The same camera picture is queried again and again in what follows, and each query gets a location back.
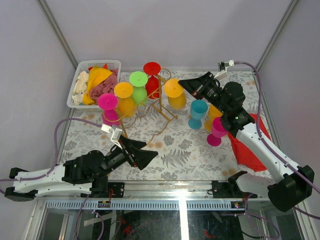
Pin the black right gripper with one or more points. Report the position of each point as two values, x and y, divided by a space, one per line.
197 86

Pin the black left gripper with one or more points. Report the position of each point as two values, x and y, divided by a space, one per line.
143 158

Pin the orange wine glass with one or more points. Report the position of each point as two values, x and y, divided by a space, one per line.
126 105
175 94
213 113

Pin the blue wine glass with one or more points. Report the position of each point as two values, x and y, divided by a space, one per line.
198 110

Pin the magenta wine glass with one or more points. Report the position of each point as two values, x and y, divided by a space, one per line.
217 132
108 102

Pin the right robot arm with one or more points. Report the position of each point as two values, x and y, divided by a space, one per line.
290 183

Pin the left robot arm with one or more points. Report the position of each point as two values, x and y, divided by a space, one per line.
84 176

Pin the red wine glass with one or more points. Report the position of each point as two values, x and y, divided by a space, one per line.
152 69

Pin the green wine glass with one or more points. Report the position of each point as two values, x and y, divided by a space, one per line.
139 79

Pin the floral tablecloth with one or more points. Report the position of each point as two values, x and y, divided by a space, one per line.
183 153

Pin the dusty pink cloth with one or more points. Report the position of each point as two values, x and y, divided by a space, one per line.
107 86

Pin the cream floral cloth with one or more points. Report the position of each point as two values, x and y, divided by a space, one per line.
80 87

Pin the yellow cloth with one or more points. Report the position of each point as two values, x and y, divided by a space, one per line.
96 76

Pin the red folded cloth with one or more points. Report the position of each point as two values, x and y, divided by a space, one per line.
244 156

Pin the white plastic laundry basket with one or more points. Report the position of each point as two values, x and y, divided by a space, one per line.
86 65

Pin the gold wire glass rack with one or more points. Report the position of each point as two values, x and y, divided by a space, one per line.
142 110

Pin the aluminium mounting rail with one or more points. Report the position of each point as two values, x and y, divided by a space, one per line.
155 195

